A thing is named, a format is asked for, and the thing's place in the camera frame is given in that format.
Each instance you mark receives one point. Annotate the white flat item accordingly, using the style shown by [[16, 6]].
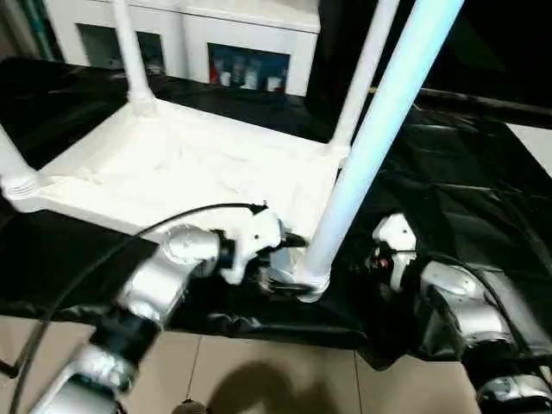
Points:
[[535, 142]]

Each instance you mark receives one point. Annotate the black shiny mat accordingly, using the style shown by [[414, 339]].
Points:
[[453, 164]]

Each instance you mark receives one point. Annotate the white plastic table top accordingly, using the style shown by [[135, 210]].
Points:
[[172, 172]]

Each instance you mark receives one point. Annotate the white plastic table leg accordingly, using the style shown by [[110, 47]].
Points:
[[13, 159], [131, 56], [379, 129], [362, 77]]

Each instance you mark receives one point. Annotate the long dark tube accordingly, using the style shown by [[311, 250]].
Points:
[[487, 101]]

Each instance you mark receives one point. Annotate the white cabinet with glass doors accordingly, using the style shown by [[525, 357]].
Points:
[[194, 21]]

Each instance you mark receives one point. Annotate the grey curtain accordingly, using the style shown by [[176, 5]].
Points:
[[17, 30]]

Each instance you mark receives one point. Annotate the dark rounded robot foot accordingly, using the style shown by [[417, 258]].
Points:
[[190, 407]]

